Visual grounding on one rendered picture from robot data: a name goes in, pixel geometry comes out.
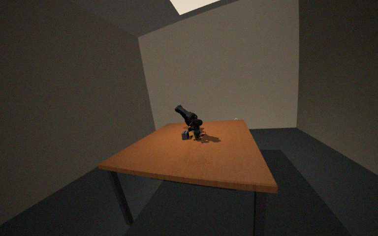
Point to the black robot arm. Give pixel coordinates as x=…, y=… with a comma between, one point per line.
x=190, y=118

